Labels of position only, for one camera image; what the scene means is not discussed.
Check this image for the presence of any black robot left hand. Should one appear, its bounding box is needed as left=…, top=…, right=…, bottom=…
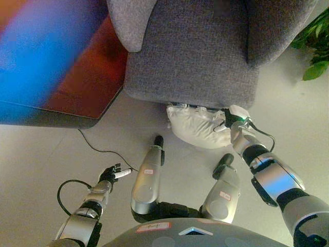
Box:
left=98, top=163, right=133, bottom=185

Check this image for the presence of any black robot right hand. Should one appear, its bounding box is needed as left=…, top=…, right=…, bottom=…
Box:
left=214, top=104, right=251, bottom=133

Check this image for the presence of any white fringed pillow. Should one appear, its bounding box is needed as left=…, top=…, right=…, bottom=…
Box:
left=166, top=102, right=232, bottom=150

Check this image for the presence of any grey fabric armchair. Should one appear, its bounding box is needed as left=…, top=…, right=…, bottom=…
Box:
left=106, top=0, right=321, bottom=110

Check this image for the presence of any silver robot right leg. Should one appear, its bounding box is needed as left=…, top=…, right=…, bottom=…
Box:
left=200, top=153, right=241, bottom=224

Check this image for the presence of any green leafy houseplant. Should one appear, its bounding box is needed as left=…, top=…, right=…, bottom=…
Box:
left=290, top=9, right=329, bottom=82

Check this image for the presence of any grey robot torso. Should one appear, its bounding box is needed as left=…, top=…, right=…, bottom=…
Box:
left=101, top=202, right=290, bottom=247

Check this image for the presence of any brown glossy wooden cabinet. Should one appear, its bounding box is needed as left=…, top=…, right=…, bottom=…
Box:
left=0, top=0, right=129, bottom=129

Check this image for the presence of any thin black floor cable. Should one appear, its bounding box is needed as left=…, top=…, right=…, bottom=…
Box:
left=78, top=128, right=141, bottom=173

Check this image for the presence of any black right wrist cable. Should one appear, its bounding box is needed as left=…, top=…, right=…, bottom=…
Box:
left=241, top=117, right=276, bottom=155

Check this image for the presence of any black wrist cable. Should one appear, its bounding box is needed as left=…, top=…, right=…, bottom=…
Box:
left=57, top=179, right=93, bottom=217
left=241, top=117, right=276, bottom=155

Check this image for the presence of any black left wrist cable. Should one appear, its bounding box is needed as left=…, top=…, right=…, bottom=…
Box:
left=57, top=179, right=93, bottom=217

